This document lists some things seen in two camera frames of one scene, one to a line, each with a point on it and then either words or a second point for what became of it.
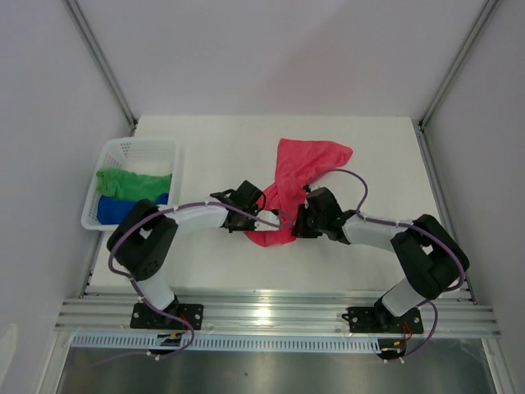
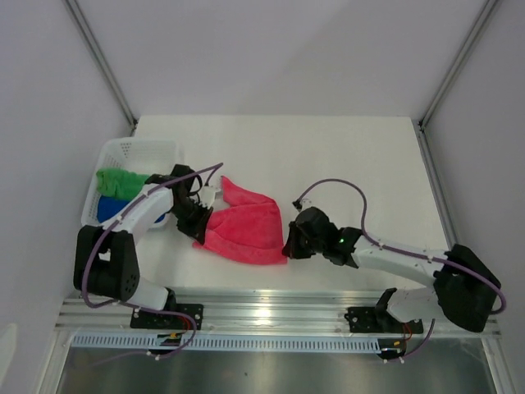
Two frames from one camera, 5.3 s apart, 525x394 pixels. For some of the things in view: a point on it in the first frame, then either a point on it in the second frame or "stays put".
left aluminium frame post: x=101 y=61 stays put
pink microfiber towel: x=298 y=163 to x=248 y=228
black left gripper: x=250 y=227 to x=196 y=230
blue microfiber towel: x=112 y=211 stays put
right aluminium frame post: x=487 y=11 stays put
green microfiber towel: x=123 y=184 stays put
